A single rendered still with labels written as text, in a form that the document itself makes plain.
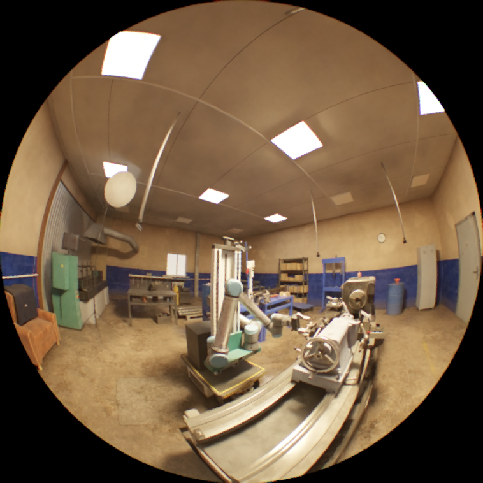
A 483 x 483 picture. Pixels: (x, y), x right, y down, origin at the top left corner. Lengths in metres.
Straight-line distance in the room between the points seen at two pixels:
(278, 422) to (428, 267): 5.15
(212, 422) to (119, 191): 3.21
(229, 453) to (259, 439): 0.16
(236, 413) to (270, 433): 0.21
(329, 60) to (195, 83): 1.45
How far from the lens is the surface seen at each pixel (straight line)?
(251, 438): 0.91
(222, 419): 0.84
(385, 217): 5.84
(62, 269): 3.42
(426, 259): 5.43
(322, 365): 0.97
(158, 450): 1.71
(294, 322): 1.21
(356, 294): 2.16
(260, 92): 2.00
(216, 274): 1.42
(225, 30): 1.86
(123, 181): 3.14
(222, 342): 1.19
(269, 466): 0.74
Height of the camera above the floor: 1.55
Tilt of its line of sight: 11 degrees up
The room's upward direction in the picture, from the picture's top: 1 degrees clockwise
